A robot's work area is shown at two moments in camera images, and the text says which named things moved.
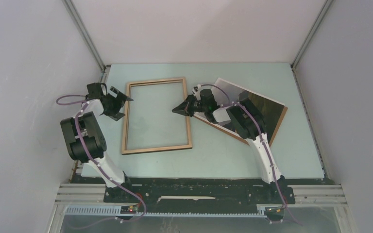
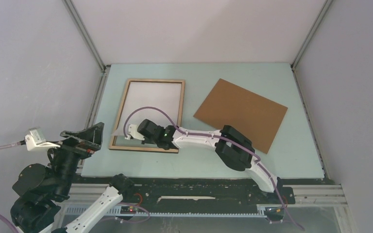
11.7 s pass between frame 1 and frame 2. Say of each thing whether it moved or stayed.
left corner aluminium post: stayed
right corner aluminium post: stayed
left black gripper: moved
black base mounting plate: stayed
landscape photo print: moved
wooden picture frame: moved
